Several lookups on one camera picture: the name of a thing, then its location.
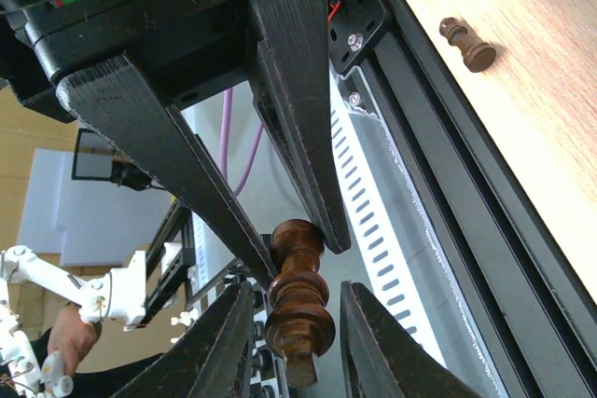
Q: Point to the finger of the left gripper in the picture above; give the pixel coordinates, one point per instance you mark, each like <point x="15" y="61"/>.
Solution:
<point x="114" y="99"/>
<point x="289" y="75"/>

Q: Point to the black metal frame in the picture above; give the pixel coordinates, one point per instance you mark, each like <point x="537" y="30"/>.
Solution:
<point x="538" y="327"/>

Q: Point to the dark queen piece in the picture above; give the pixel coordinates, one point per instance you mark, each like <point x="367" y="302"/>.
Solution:
<point x="299" y="329"/>

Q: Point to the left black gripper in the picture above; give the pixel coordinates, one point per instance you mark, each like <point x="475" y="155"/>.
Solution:
<point x="188" y="50"/>

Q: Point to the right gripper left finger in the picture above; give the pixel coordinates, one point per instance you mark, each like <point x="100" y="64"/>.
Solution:
<point x="213" y="357"/>

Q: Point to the operator hand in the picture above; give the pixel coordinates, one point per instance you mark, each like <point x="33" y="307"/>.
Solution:
<point x="72" y="337"/>

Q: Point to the dark king piece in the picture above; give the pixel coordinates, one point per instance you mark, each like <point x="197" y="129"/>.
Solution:
<point x="477" y="55"/>

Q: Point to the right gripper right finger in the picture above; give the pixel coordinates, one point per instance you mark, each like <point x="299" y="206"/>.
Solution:
<point x="381" y="359"/>

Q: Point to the white slotted cable duct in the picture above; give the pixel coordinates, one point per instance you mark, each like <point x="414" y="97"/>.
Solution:
<point x="407" y="268"/>

